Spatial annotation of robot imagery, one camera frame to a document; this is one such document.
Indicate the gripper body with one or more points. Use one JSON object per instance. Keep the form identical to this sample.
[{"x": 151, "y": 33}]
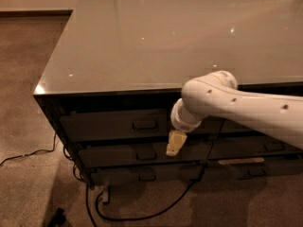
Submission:
[{"x": 182, "y": 123}]

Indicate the grey cabinet with glossy top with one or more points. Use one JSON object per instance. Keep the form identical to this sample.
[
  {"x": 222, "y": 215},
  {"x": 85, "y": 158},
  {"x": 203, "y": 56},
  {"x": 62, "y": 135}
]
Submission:
[{"x": 124, "y": 55}]

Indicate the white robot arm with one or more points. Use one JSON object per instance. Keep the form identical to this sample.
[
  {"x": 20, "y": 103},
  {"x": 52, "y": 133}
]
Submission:
[{"x": 217, "y": 94}]

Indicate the black object on floor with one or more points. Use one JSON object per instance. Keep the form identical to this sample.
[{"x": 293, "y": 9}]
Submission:
[{"x": 58, "y": 219}]

